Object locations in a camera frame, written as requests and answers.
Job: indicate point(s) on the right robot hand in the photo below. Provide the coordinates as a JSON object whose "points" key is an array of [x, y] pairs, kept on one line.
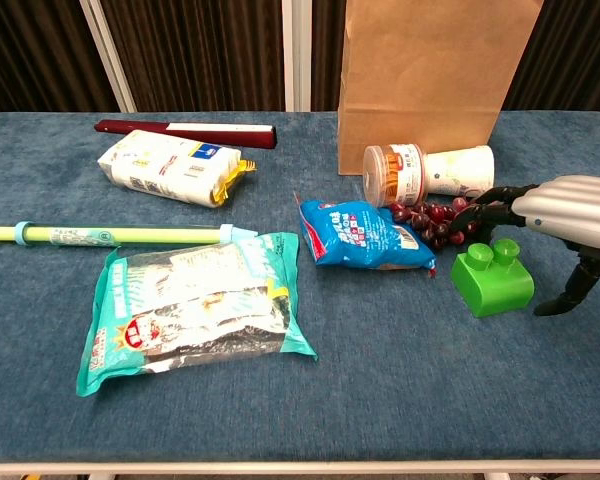
{"points": [[575, 210]]}

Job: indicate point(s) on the green toy building block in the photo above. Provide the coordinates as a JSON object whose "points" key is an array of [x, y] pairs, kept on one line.
{"points": [[490, 290]]}

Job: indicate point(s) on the white paper cup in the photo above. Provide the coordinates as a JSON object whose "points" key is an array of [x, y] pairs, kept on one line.
{"points": [[460, 170]]}

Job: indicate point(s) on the red grape bunch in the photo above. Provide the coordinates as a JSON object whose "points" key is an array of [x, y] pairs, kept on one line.
{"points": [[430, 220]]}

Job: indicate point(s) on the clear plastic snack jar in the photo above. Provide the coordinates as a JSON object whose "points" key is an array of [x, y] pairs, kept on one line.
{"points": [[405, 175]]}

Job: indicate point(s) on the blue snack packet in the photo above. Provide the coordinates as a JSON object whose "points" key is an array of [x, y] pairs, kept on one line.
{"points": [[360, 235]]}

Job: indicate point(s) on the dark brown pleated curtain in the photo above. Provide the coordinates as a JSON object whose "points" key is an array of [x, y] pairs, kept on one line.
{"points": [[580, 50], [30, 50], [200, 50], [327, 50]]}

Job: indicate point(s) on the brown paper bag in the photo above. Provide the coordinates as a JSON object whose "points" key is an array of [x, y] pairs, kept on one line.
{"points": [[430, 75]]}

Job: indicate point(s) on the blue fabric table cover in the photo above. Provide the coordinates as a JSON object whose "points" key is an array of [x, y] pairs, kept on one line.
{"points": [[430, 375]]}

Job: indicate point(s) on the teal seaweed snack package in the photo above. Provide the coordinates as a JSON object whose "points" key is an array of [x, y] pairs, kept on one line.
{"points": [[190, 310]]}

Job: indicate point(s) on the white noodle pack yellow ends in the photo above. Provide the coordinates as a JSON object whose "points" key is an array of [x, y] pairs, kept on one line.
{"points": [[170, 167]]}

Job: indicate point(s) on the green tube water pump toy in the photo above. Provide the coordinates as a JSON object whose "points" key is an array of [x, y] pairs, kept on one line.
{"points": [[130, 234]]}

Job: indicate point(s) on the maroon folding fan box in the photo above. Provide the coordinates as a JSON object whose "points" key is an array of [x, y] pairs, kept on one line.
{"points": [[130, 126]]}

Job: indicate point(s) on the white aluminium partition post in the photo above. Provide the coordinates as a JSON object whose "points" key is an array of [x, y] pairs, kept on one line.
{"points": [[296, 50], [107, 55]]}

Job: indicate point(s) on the white table frame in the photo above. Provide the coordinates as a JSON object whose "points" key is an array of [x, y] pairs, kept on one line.
{"points": [[300, 468]]}

